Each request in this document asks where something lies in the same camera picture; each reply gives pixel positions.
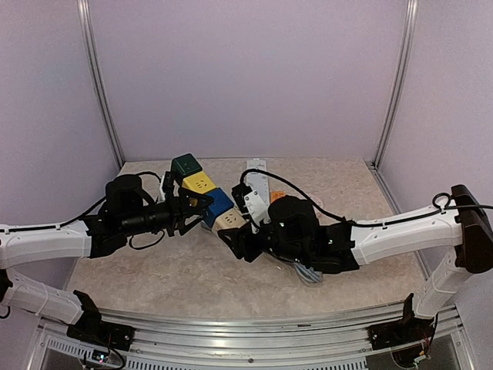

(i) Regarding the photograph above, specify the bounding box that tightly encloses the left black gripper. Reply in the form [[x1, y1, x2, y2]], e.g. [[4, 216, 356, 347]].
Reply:
[[119, 185, 212, 236]]

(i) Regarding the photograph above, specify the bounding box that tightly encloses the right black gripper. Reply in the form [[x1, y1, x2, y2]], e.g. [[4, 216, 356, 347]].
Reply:
[[219, 213, 310, 264]]

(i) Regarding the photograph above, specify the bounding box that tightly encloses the beige cube socket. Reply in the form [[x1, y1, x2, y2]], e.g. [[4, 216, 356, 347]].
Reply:
[[212, 208, 247, 234]]

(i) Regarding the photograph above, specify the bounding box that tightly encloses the yellow cube socket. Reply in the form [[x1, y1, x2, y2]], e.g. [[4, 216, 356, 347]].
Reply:
[[181, 171, 216, 194]]

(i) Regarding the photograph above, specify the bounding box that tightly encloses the blue cube socket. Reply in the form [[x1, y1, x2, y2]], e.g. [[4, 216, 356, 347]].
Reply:
[[203, 188, 234, 228]]

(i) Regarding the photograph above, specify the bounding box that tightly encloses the dark green cube socket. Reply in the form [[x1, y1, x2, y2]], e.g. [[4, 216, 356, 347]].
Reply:
[[171, 153, 203, 180]]

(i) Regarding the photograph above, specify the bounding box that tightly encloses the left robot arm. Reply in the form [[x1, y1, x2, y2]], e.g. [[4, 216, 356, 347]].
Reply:
[[1, 172, 213, 343]]

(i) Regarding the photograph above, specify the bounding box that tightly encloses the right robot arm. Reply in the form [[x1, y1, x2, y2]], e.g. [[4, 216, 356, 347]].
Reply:
[[213, 180, 492, 342]]

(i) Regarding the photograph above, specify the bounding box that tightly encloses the orange power adapter socket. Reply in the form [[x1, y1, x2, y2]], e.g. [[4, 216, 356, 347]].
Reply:
[[270, 190, 286, 203]]

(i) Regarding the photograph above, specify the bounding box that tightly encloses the round pink power socket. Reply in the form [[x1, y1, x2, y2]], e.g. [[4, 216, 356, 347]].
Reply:
[[310, 195, 324, 208]]

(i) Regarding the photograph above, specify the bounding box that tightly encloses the light blue power strip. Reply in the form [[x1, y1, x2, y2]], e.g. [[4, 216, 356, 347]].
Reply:
[[200, 222, 213, 232]]

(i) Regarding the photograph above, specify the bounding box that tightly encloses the long white power strip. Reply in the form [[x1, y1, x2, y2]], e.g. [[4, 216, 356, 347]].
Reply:
[[246, 159, 270, 205]]

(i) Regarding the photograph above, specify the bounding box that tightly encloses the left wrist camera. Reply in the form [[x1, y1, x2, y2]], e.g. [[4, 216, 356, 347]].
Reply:
[[159, 171, 177, 203]]

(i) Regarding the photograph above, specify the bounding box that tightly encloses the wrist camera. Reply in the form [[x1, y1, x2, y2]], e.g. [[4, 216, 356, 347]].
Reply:
[[231, 183, 270, 234], [159, 171, 177, 203]]

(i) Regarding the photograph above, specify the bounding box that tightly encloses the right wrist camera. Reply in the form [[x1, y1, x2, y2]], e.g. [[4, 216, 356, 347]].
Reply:
[[231, 183, 270, 234]]

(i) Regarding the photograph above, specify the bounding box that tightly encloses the aluminium front rail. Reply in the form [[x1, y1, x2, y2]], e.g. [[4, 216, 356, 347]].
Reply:
[[26, 304, 477, 369]]

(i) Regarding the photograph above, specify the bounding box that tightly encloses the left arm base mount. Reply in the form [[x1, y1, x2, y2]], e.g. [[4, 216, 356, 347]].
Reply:
[[67, 321, 135, 352]]

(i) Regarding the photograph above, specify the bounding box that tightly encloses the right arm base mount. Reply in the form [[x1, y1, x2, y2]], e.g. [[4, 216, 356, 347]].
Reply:
[[367, 318, 435, 350]]

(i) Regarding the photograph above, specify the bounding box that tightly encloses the left aluminium frame post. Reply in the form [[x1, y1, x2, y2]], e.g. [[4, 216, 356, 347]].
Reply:
[[76, 0, 125, 169]]

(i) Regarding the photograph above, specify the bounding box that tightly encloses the aluminium frame post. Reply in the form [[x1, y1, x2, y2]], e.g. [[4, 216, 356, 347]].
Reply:
[[76, 0, 125, 169], [371, 0, 419, 172]]

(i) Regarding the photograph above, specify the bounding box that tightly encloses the right aluminium frame post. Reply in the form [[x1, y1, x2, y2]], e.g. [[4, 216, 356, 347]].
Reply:
[[371, 0, 419, 172]]

